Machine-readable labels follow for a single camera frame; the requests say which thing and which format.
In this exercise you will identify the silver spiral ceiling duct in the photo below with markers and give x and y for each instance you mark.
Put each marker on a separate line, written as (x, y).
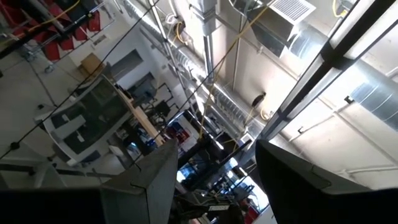
(376, 93)

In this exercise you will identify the grey office chair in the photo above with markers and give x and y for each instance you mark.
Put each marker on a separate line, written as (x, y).
(93, 118)

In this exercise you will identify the wooden desk top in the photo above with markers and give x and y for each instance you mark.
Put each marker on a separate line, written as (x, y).
(146, 124)

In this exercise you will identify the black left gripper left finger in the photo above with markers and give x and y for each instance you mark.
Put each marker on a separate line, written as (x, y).
(140, 199)

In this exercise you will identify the red bin rack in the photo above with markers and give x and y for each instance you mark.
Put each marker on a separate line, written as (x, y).
(51, 51)

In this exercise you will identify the white ceiling air diffuser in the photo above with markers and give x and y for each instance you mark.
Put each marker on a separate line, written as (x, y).
(289, 9)

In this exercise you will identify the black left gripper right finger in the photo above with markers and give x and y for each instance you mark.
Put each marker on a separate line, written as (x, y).
(311, 202)

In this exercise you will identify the cardboard box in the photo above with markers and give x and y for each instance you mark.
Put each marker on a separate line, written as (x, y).
(91, 63)

